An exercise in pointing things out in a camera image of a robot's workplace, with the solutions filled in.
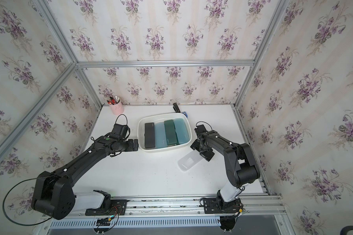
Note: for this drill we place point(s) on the black pencil case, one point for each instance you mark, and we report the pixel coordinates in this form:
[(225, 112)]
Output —
[(149, 135)]

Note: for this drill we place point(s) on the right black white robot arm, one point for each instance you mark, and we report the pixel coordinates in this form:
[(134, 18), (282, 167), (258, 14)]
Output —
[(240, 164)]

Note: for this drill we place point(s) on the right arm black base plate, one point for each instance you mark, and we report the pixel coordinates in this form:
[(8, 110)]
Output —
[(217, 205)]

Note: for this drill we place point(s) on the pink pen holder cup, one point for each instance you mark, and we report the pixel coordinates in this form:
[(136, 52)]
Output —
[(117, 109)]

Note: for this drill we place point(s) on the black stapler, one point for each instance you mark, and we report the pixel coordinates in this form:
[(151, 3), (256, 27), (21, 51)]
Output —
[(176, 108)]

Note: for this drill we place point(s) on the pens in cup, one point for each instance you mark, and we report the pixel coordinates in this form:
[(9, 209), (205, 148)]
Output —
[(113, 100)]

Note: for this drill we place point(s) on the light teal pencil case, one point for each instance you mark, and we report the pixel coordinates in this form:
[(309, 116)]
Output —
[(160, 136), (181, 131)]

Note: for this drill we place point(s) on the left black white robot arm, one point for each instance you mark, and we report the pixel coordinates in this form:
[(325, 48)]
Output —
[(53, 193)]

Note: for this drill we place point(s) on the white plastic storage box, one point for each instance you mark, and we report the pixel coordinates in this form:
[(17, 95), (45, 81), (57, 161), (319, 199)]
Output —
[(161, 118)]

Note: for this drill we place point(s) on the clear pencil case front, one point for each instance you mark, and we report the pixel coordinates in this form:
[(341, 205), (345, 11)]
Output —
[(189, 160)]

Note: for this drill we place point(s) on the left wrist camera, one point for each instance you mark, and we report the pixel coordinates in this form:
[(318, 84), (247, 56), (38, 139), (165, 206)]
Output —
[(120, 131)]

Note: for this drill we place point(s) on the dark green pencil case front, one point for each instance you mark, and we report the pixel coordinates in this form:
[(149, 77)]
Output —
[(170, 131)]

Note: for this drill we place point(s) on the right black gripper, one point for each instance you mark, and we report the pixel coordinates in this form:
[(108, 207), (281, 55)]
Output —
[(207, 153)]

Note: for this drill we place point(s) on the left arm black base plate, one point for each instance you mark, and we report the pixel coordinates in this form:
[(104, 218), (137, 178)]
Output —
[(115, 206)]

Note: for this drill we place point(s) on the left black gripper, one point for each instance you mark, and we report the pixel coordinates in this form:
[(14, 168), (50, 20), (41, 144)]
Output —
[(131, 147)]

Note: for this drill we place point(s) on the aluminium front rail frame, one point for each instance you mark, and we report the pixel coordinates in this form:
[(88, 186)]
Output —
[(169, 212)]

